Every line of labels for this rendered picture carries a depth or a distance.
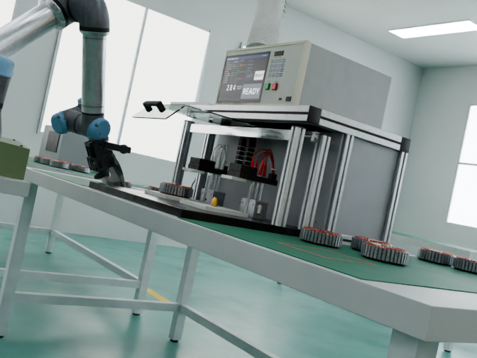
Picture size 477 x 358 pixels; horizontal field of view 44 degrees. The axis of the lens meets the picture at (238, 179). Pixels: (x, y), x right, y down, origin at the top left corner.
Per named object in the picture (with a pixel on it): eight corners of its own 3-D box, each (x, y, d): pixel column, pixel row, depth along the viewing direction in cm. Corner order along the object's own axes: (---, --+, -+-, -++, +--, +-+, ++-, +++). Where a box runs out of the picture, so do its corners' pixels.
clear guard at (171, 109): (165, 118, 176) (169, 99, 177) (131, 117, 196) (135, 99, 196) (251, 142, 195) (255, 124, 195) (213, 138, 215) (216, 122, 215)
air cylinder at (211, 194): (210, 206, 199) (214, 190, 199) (199, 203, 205) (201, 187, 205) (222, 208, 202) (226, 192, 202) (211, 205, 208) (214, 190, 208)
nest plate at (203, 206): (204, 210, 165) (206, 205, 165) (179, 202, 177) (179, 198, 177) (247, 217, 173) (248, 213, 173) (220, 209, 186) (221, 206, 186)
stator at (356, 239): (384, 257, 157) (387, 243, 157) (344, 247, 162) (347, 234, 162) (395, 257, 167) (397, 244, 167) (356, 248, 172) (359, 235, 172)
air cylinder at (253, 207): (252, 217, 179) (255, 199, 179) (238, 214, 185) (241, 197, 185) (265, 220, 182) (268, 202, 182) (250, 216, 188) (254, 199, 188)
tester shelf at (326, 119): (306, 121, 164) (310, 105, 164) (186, 116, 219) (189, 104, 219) (408, 153, 189) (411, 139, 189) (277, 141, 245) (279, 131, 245)
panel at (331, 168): (321, 233, 172) (342, 133, 173) (204, 202, 227) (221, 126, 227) (324, 234, 173) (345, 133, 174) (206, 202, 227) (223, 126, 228)
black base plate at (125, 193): (180, 217, 146) (182, 208, 146) (88, 187, 199) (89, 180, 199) (317, 240, 173) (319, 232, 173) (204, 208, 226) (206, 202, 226)
